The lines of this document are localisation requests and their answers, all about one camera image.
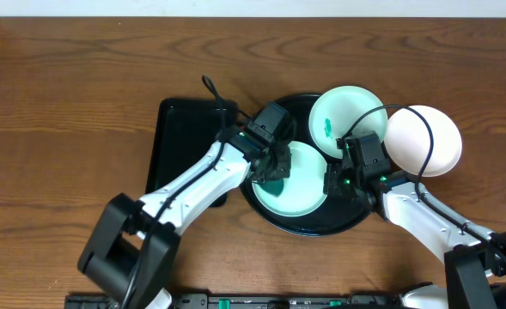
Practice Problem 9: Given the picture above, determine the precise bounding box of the green sponge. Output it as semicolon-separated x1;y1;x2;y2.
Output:
259;179;284;197

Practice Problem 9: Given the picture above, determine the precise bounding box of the mint green plate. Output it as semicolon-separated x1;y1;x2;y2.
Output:
252;141;327;217
308;86;382;159

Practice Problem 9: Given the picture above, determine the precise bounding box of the white plate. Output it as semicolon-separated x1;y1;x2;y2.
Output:
384;106;463;177

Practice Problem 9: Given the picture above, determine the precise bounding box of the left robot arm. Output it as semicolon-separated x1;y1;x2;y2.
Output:
77;126;290;308

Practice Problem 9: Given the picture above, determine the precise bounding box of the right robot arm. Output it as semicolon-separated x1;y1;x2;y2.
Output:
323;164;506;308

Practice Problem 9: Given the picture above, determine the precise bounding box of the black rectangular tray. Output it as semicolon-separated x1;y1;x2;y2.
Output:
145;98;238;193

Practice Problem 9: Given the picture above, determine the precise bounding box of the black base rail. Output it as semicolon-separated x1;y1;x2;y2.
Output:
63;292;412;309

